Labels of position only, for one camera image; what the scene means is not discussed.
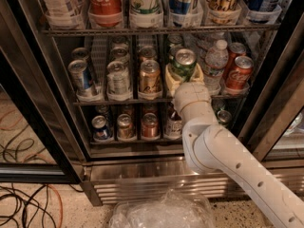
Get blue silver can rear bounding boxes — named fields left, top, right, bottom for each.
left=71, top=47, right=96, bottom=79

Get red cola can front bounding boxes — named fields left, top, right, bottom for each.
left=225, top=56, right=254, bottom=90

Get dark juice bottle white cap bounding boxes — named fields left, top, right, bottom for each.
left=165, top=103, right=182, bottom=140

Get orange cable on floor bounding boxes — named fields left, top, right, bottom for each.
left=46, top=183, right=65, bottom=228

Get gold black bottle top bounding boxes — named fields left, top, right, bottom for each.
left=205, top=0, right=238, bottom=25

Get blue silver can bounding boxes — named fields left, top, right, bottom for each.
left=67, top=60, right=97, bottom=97
left=71, top=47, right=96, bottom=79

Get red cola can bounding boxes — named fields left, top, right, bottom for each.
left=222, top=42, right=246, bottom=80
left=225, top=56, right=254, bottom=90

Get gold can bottom shelf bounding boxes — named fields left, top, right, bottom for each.
left=117, top=113, right=134, bottom=139

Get clear plastic bag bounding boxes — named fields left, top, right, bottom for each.
left=108, top=189, right=216, bottom=228

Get white labelled bottle top left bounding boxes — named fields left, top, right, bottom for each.
left=43, top=0, right=86, bottom=29

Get blue silver bottle top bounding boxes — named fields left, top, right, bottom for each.
left=169, top=0, right=198, bottom=27

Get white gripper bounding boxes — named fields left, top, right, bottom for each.
left=165, top=64, right=211, bottom=114

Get red orange can bottom shelf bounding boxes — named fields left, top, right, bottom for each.
left=142, top=113, right=159, bottom=138

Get gold soda can front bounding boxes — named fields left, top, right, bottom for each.
left=139, top=60, right=161, bottom=94

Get gold soda can rear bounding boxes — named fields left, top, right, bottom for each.
left=139, top=46, right=158, bottom=62

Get gold soda can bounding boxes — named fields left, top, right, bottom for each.
left=139, top=60, right=161, bottom=94
left=139, top=46, right=158, bottom=62

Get red cola can rear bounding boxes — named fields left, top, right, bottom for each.
left=222, top=42, right=246, bottom=80

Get blue pepsi can bottom shelf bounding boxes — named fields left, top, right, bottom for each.
left=91, top=115, right=111, bottom=142

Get green soda can rear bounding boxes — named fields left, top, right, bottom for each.
left=167, top=34, right=183, bottom=47

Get black cables on floor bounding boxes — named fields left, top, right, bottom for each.
left=0, top=183, right=84, bottom=228

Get clear water bottle middle shelf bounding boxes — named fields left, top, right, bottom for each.
left=202, top=40, right=229, bottom=93

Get stainless steel display fridge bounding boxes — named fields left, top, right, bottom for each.
left=0, top=0, right=304, bottom=205

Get green soda can front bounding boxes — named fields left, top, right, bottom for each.
left=172, top=48, right=197, bottom=82

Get white silver can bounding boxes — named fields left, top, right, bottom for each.
left=107, top=61, right=130, bottom=95
left=110, top=47, right=130, bottom=66
left=111, top=35, right=129, bottom=49

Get white green bottle top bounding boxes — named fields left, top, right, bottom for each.
left=130, top=0, right=160, bottom=28

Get white silver can rear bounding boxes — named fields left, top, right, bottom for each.
left=111, top=35, right=129, bottom=49

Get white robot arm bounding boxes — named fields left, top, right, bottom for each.
left=165, top=67, right=304, bottom=228

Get green can bottom shelf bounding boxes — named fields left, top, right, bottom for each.
left=217, top=110, right=232, bottom=127

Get blue silver can front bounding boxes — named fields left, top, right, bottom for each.
left=67, top=60, right=97, bottom=97

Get white silver can front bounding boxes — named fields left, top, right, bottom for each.
left=107, top=61, right=130, bottom=95

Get green soda can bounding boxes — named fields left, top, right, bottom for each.
left=172, top=48, right=197, bottom=82
left=167, top=34, right=183, bottom=47
left=168, top=46, right=180, bottom=63

